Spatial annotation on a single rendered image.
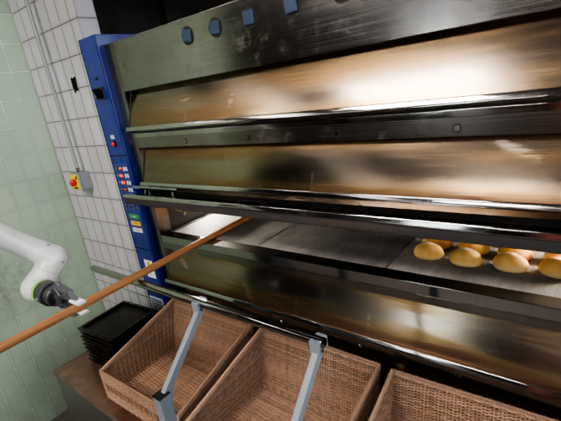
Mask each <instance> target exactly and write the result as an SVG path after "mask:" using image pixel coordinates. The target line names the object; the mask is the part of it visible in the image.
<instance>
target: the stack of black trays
mask: <svg viewBox="0 0 561 421"><path fill-rule="evenodd" d="M156 312H157V310H156V309H153V308H150V307H145V306H142V305H139V304H135V303H132V302H127V301H122V302H120V303H119V304H117V305H115V306H114V307H111V308H110V309H109V310H107V311H106V312H103V313H102V314H100V315H98V316H97V317H95V318H94V319H92V320H90V321H89V322H86V323H85V324H84V325H82V326H81V327H78V330H79V331H81V332H79V333H82V334H83V335H81V336H80V337H82V338H83V339H82V340H83V341H84V343H83V344H84V345H86V347H85V348H87V349H88V350H87V351H86V352H87V353H89V355H88V356H90V357H91V358H89V359H88V360H89V361H92V362H93V363H96V364H98V365H99V366H102V367H103V366H104V365H105V363H107V362H108V361H109V360H110V358H112V357H113V356H114V355H115V353H117V352H118V351H119V350H120V349H121V348H122V347H123V346H124V344H126V343H127V342H128V341H129V340H130V339H131V338H132V337H133V336H134V335H135V334H136V333H137V332H138V331H139V330H140V329H141V328H142V327H143V326H144V325H145V324H146V323H147V322H149V321H150V319H152V318H153V317H154V315H155V313H156Z"/></svg>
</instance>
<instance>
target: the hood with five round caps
mask: <svg viewBox="0 0 561 421"><path fill-rule="evenodd" d="M560 8H561V0H237V1H234V2H232V3H227V4H225V5H222V6H219V7H217V8H212V9H210V10H208V11H205V12H202V13H198V14H195V15H193V16H190V17H187V18H183V19H180V20H178V21H175V22H172V23H169V24H166V25H164V26H161V27H158V28H154V29H151V30H149V31H146V32H143V33H139V34H136V35H134V36H132V37H129V38H125V39H122V40H119V41H117V42H114V43H113V47H114V53H115V57H116V60H117V64H118V66H119V72H120V76H121V79H122V83H123V86H124V92H127V91H133V90H137V89H146V88H150V87H154V86H159V85H164V84H172V83H176V82H180V81H185V80H190V79H197V78H203V77H207V76H211V75H216V74H224V73H228V72H233V71H237V70H242V69H247V68H254V67H259V66H263V65H268V64H273V63H280V62H285V61H290V60H294V59H298V58H307V57H311V56H316V55H320V54H324V53H333V52H337V51H341V50H346V49H351V48H359V47H363V46H367V45H373V44H377V43H385V42H390V41H394V40H398V39H403V38H411V37H416V36H420V35H424V34H429V33H437V32H441V31H446V30H450V29H455V28H463V27H467V26H472V25H477V24H481V23H489V22H494V21H498V20H503V19H507V18H515V17H520V16H524V15H529V14H533V13H541V12H546V11H550V10H555V9H560Z"/></svg>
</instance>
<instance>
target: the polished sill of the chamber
mask: <svg viewBox="0 0 561 421"><path fill-rule="evenodd" d="M202 237H203V236H194V235H189V234H184V233H179V232H174V231H169V232H167V233H164V234H163V235H161V238H162V241H163V242H165V243H169V244H174V245H178V246H187V245H189V244H191V243H193V242H194V241H197V240H199V239H200V238H202ZM195 249H199V250H203V251H210V252H214V253H219V254H223V255H227V256H235V257H239V258H244V259H248V260H252V261H260V262H264V263H268V264H272V265H277V266H284V267H289V268H293V269H297V270H302V271H309V272H314V273H318V274H322V275H327V276H333V277H338V278H342V279H347V280H351V281H355V282H363V283H367V284H372V285H376V286H380V287H388V288H391V289H396V290H400V291H405V292H412V293H416V294H421V295H425V296H430V297H437V298H441V299H446V300H449V301H454V302H461V303H466V304H470V305H474V306H479V307H486V308H491V309H495V310H499V311H504V312H511V313H515V314H519V315H524V316H528V317H536V318H540V319H544V320H549V321H553V322H561V298H557V297H549V296H544V295H539V294H533V293H528V292H520V291H514V290H509V289H504V288H499V287H491V286H485V285H480V284H475V283H470V282H461V281H456V280H451V279H446V278H441V277H436V276H427V275H422V274H416V273H412V272H407V271H398V270H392V269H388V268H383V267H378V266H368V265H364V264H359V263H354V262H349V261H339V260H335V259H330V258H325V257H319V256H311V255H306V254H301V253H295V252H290V251H282V250H276V249H271V248H266V247H261V246H252V245H247V244H242V243H237V242H232V241H223V240H218V239H213V240H211V241H208V242H207V243H205V244H204V245H202V246H199V247H197V248H195Z"/></svg>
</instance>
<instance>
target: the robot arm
mask: <svg viewBox="0 0 561 421"><path fill-rule="evenodd" d="M0 249H2V250H4V251H7V252H10V253H12V254H14V255H16V256H20V257H22V258H23V259H25V260H28V261H30V262H32V263H33V264H34V266H33V268H32V270H31V271H30V272H29V273H28V275H27V276H26V277H25V279H24V280H23V282H22V284H21V286H20V292H21V294H22V296H23V297H24V298H25V299H26V300H28V301H30V302H38V303H41V304H43V305H44V306H47V307H60V308H62V309H63V310H64V309H66V308H67V307H70V306H72V305H73V304H74V305H77V306H81V305H82V304H84V303H85V302H87V301H86V300H84V299H82V298H79V297H78V296H75V294H73V289H71V288H69V287H66V285H64V284H62V283H61V282H56V281H57V279H58V276H59V275H60V273H61V272H62V270H63V269H64V267H65V266H66V265H67V263H68V259H69V256H68V252H67V250H66V249H65V248H63V247H62V246H59V245H56V244H53V243H50V242H48V241H44V240H41V239H39V238H37V237H35V236H31V235H29V234H27V233H25V232H23V231H20V230H18V229H16V228H14V227H12V226H10V225H8V224H7V223H5V222H3V221H0ZM88 312H90V310H89V309H87V308H84V309H83V310H81V311H79V312H76V313H75V314H73V315H72V316H70V317H76V316H77V315H81V316H82V315H84V314H86V313H88Z"/></svg>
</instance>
